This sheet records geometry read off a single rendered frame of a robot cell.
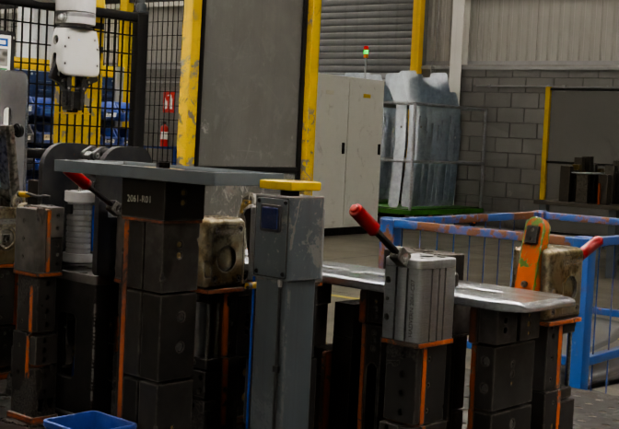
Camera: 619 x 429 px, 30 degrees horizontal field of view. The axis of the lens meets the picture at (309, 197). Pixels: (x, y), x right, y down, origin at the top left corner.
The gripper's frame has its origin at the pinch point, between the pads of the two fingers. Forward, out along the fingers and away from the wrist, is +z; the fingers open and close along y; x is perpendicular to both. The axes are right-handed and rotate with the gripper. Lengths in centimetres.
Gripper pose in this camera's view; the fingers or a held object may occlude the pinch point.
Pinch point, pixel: (72, 100)
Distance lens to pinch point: 249.0
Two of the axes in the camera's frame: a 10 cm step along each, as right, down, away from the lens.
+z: -0.5, 10.0, 0.6
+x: -7.4, -0.7, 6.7
